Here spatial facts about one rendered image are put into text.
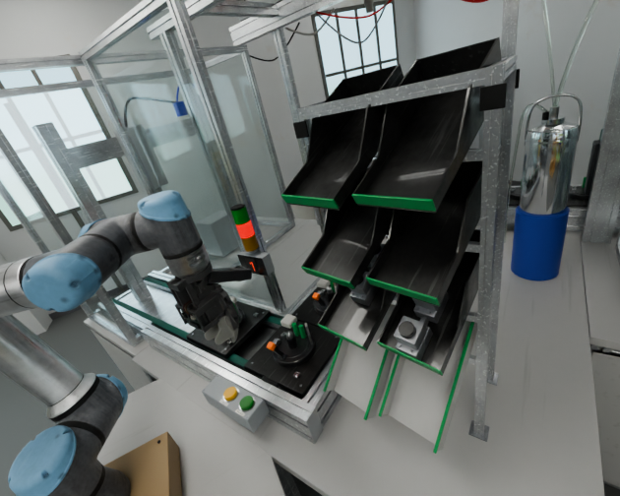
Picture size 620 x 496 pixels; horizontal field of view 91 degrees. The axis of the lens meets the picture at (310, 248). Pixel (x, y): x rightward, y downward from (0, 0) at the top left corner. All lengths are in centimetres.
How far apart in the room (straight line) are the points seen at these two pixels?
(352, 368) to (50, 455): 66
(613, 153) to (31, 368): 188
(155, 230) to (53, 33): 376
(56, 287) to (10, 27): 392
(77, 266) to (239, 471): 70
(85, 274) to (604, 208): 170
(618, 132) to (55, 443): 188
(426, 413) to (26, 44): 425
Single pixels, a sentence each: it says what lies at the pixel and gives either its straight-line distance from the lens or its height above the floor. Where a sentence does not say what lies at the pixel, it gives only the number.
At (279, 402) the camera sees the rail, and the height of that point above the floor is 96.
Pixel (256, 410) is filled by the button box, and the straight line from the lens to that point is 96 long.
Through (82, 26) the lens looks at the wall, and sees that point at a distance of 425.
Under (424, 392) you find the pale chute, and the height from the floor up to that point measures 105.
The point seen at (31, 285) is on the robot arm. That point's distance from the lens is 53.
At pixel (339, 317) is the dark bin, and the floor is 121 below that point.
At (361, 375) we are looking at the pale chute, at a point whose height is 104.
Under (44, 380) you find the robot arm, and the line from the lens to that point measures 94.
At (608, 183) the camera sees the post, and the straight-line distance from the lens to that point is 166.
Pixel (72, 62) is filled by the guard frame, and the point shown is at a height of 197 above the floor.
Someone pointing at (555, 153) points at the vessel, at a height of 135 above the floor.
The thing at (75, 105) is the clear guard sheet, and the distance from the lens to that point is 206.
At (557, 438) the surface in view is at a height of 86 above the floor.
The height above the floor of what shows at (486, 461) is 86.
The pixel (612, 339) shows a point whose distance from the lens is 128.
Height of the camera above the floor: 168
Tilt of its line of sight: 27 degrees down
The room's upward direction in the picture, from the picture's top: 14 degrees counter-clockwise
